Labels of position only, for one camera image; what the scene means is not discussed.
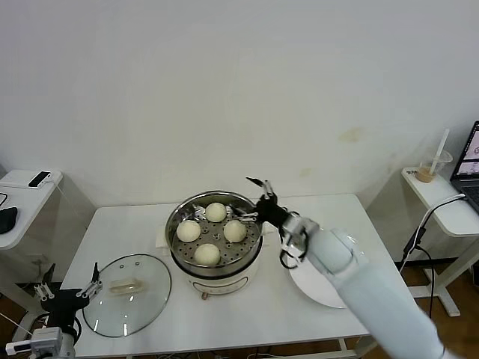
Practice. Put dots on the black and white phone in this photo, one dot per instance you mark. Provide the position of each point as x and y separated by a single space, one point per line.
40 179

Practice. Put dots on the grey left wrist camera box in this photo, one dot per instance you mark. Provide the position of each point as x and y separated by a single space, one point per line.
41 340

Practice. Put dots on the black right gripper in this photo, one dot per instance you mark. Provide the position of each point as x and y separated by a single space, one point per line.
273 213

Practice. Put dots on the white side table with mouse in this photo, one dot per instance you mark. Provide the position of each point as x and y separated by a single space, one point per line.
30 209

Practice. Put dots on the round glass pot lid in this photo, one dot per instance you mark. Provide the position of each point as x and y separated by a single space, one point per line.
149 273

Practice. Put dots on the white steamed baozi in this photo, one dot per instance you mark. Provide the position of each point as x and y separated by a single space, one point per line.
188 230
216 212
235 231
207 254

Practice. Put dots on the stainless steel steamer basket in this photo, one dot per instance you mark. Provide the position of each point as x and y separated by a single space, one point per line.
213 270

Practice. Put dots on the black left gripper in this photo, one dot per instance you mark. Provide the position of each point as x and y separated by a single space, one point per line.
61 303

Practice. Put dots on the white electric cooker pot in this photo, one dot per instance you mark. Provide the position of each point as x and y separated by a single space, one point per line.
221 288

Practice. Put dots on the white side table with cup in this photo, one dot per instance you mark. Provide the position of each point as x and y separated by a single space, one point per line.
449 220

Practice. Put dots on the clear plastic drink cup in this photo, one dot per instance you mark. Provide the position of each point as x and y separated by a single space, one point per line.
426 174

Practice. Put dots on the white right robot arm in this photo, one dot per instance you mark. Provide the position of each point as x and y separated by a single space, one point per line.
374 299

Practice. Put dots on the white round plate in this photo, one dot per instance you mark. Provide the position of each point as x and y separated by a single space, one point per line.
310 284

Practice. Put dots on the black computer mouse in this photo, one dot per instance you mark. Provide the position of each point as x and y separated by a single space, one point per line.
7 220

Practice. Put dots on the black open laptop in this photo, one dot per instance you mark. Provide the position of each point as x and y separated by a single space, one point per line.
469 157

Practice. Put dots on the white drinking straw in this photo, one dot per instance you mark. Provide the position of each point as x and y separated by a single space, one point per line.
441 147

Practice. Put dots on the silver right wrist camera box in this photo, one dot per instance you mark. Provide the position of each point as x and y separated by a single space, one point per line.
299 228

